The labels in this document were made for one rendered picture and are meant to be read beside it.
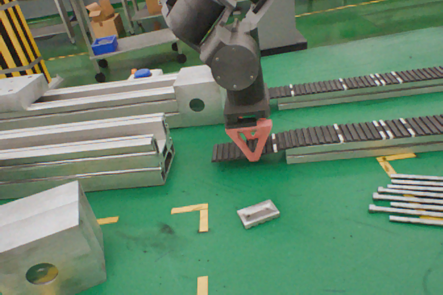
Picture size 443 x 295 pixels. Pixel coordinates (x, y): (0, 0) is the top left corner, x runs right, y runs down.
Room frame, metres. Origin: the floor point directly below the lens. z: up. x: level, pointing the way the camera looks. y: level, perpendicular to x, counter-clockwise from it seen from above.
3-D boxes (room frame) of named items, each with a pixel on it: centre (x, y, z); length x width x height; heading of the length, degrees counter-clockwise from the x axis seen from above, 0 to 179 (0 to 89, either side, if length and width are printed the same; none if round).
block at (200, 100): (0.70, 0.01, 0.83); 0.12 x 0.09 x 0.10; 170
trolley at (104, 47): (3.76, 0.71, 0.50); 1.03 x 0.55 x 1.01; 98
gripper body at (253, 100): (0.49, -0.05, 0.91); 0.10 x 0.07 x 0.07; 169
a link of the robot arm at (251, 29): (0.48, -0.05, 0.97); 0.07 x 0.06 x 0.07; 169
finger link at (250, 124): (0.47, -0.05, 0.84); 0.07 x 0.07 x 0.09; 79
